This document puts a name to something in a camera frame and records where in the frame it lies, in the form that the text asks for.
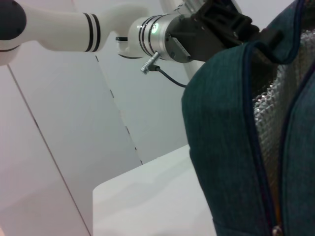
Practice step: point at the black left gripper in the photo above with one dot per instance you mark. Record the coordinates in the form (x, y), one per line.
(209, 32)

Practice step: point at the dark teal insulated lunch bag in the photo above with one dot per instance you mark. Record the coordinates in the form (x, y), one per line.
(221, 135)

